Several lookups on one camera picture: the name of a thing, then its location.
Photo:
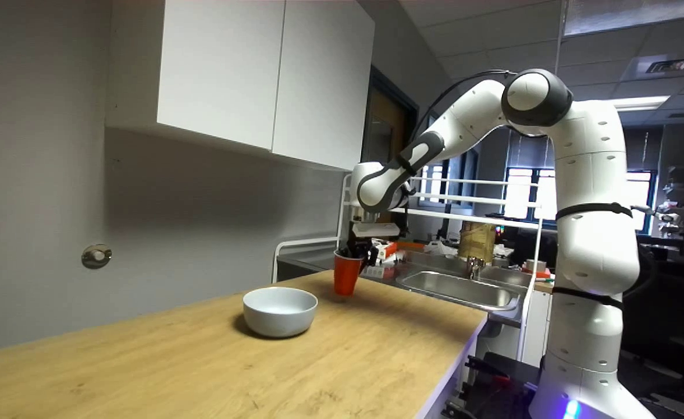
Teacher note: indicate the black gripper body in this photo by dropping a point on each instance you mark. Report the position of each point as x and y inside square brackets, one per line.
[362, 249]

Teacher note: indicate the orange plastic cup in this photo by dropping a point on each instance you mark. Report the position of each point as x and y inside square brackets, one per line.
[347, 276]

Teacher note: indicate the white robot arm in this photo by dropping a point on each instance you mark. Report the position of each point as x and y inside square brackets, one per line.
[589, 233]

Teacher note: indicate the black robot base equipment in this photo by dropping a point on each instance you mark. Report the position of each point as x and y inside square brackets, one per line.
[500, 385]

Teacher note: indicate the white ceramic bowl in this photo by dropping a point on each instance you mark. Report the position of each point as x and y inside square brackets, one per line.
[281, 316]

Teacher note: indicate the red and white box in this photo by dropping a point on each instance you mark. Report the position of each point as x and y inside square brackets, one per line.
[392, 251]

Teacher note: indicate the stainless steel sink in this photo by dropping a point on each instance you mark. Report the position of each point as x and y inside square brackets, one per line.
[460, 289]

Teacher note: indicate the brown paper bag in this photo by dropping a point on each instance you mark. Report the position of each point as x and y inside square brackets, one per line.
[477, 243]

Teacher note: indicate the ceiling light panel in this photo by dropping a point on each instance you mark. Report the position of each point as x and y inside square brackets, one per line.
[629, 104]

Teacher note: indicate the black office chair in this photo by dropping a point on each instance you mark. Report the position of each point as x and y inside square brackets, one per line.
[676, 328]

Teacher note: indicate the ceiling air vent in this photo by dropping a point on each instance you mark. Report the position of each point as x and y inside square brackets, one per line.
[663, 67]

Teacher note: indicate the light wrist camera block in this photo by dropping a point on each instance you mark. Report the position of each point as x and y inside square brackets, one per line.
[377, 229]

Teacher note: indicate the dark framed wall panel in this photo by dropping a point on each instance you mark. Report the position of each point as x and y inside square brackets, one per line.
[384, 117]

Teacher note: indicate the white wall cabinet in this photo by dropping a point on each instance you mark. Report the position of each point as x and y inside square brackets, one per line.
[226, 70]

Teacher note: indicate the round metal wall knob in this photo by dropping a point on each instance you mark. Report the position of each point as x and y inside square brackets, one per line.
[96, 258]

